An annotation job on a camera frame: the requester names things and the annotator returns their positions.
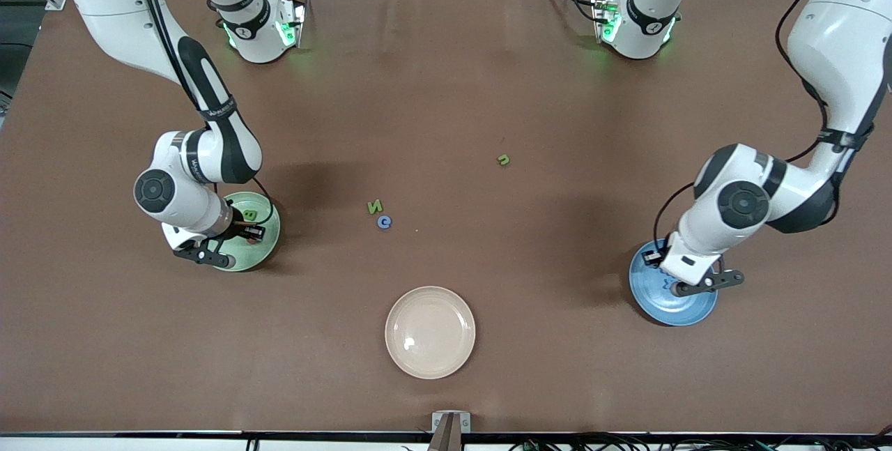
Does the green plate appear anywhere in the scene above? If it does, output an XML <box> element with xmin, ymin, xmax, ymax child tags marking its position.
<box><xmin>197</xmin><ymin>191</ymin><xmax>282</xmax><ymax>273</ymax></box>

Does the blue plate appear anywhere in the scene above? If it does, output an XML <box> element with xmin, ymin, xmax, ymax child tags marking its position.
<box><xmin>629</xmin><ymin>238</ymin><xmax>718</xmax><ymax>327</ymax></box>

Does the beige plate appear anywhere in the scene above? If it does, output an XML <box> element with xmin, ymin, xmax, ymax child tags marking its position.
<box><xmin>385</xmin><ymin>286</ymin><xmax>477</xmax><ymax>380</ymax></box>

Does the brown table mat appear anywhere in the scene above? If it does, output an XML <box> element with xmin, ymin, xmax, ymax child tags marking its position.
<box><xmin>0</xmin><ymin>0</ymin><xmax>892</xmax><ymax>434</ymax></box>

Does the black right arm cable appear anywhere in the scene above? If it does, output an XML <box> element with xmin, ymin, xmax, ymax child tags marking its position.
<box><xmin>129</xmin><ymin>0</ymin><xmax>276</xmax><ymax>229</ymax></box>

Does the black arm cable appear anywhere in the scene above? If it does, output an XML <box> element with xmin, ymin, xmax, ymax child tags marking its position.
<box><xmin>129</xmin><ymin>0</ymin><xmax>276</xmax><ymax>229</ymax></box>
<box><xmin>652</xmin><ymin>0</ymin><xmax>837</xmax><ymax>250</ymax></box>

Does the metal base connector bracket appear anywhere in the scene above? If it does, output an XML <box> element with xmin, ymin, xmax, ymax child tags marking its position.
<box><xmin>591</xmin><ymin>0</ymin><xmax>622</xmax><ymax>44</ymax></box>
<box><xmin>275</xmin><ymin>0</ymin><xmax>307</xmax><ymax>49</ymax></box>

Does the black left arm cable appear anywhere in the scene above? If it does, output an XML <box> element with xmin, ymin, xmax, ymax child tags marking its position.
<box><xmin>652</xmin><ymin>0</ymin><xmax>837</xmax><ymax>250</ymax></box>

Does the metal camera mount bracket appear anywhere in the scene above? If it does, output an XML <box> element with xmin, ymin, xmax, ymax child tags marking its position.
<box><xmin>430</xmin><ymin>411</ymin><xmax>472</xmax><ymax>451</ymax></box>

